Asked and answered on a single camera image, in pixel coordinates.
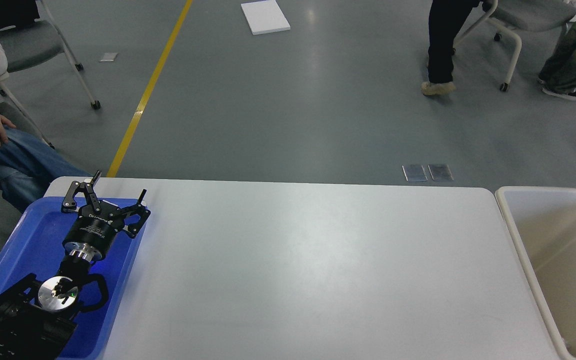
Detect seated person blue jeans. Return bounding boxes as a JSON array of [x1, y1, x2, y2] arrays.
[[0, 12, 93, 213]]

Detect floor metal plate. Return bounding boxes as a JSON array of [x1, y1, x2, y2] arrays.
[[428, 164, 454, 182], [402, 164, 428, 183]]

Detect person in black trousers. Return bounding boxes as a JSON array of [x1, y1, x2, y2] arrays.
[[421, 0, 480, 96]]

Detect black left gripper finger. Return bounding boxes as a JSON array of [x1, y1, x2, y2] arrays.
[[61, 170, 102, 215], [109, 189, 151, 239]]

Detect right floor metal plate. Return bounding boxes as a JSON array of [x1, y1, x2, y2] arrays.
[[428, 164, 454, 182]]

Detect left floor metal plate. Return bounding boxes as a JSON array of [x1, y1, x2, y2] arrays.
[[402, 164, 428, 183]]

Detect beige waste bin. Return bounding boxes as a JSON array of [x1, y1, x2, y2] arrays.
[[494, 186, 576, 360]]

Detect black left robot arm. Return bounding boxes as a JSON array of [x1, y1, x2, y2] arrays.
[[0, 173, 151, 360]]

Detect white chair with wheels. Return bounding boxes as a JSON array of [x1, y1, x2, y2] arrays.
[[453, 0, 576, 92]]

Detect blue plastic tray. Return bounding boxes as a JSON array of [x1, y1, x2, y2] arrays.
[[0, 196, 142, 360]]

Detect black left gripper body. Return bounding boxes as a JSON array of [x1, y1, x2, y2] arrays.
[[62, 201, 119, 262]]

